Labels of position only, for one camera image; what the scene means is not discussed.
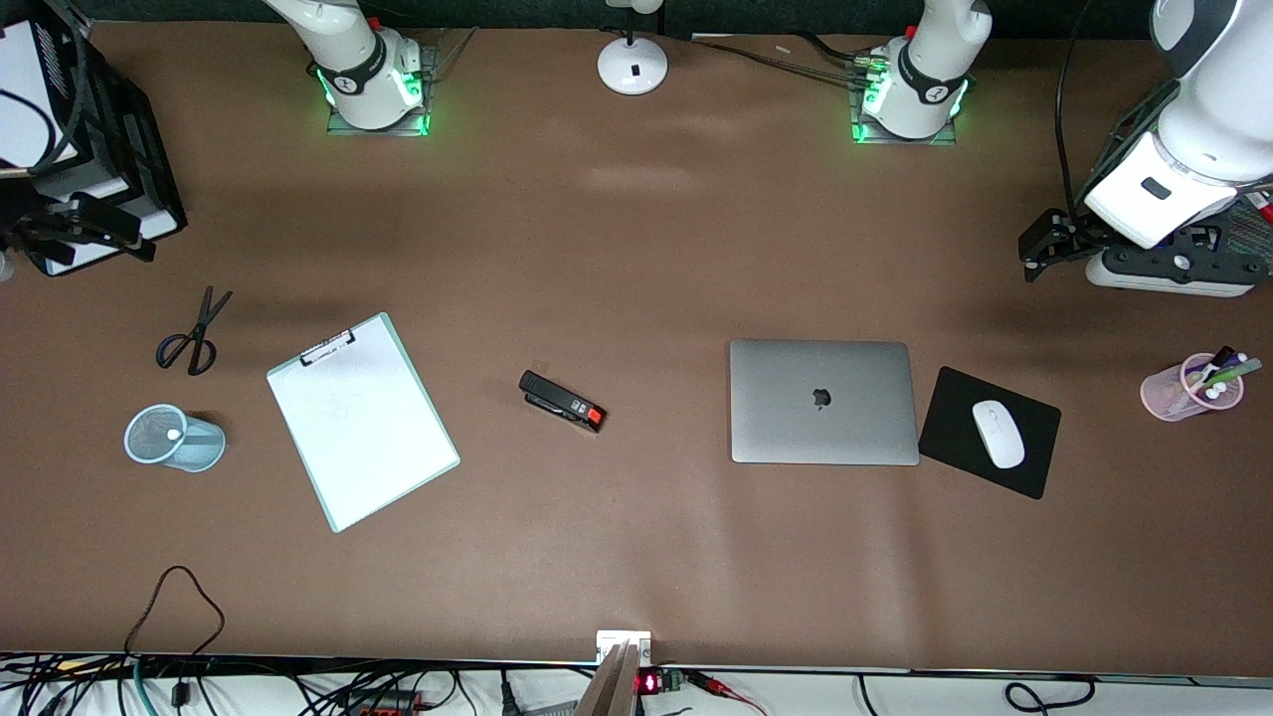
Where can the white computer mouse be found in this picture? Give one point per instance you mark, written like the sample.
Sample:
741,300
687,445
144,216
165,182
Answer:
998,435

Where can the wooden stand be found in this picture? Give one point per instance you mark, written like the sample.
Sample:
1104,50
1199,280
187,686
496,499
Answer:
612,686

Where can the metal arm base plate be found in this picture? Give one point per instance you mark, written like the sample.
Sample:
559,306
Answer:
865,137
343,127

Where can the red capped white marker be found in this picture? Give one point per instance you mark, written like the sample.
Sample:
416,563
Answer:
1266,207

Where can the black mouse pad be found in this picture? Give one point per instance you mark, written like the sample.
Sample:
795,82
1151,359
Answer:
1039,428

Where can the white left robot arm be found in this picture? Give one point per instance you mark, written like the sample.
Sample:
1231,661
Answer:
1208,119

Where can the white lamp base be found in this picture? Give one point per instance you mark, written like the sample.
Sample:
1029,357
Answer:
633,68

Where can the small white box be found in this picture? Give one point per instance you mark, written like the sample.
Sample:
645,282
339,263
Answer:
624,639

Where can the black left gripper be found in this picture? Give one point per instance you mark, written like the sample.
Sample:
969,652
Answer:
1071,231

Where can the black stacked paper tray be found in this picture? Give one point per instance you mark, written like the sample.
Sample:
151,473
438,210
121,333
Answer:
149,149

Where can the red LED display module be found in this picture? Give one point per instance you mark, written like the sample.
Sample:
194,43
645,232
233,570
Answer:
651,682

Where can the black stapler with red end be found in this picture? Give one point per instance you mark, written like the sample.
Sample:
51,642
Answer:
557,400

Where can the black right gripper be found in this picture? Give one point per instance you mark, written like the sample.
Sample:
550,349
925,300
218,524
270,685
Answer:
48,225

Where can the silver laptop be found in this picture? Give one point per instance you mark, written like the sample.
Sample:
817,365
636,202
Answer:
825,418

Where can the blue mesh pen cup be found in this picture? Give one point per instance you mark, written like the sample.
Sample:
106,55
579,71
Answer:
199,447

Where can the green marker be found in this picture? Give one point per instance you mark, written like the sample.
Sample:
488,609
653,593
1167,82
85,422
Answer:
1233,374

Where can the mint clipboard with white paper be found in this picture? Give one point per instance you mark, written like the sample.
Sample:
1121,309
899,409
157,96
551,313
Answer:
363,428

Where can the black capped marker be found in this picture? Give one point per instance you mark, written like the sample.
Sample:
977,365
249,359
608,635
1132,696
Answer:
1219,359

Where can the black mesh desk tray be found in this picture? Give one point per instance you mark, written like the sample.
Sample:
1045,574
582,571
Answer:
1255,239

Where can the pink mesh pen cup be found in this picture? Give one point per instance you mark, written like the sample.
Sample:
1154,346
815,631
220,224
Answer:
1162,393

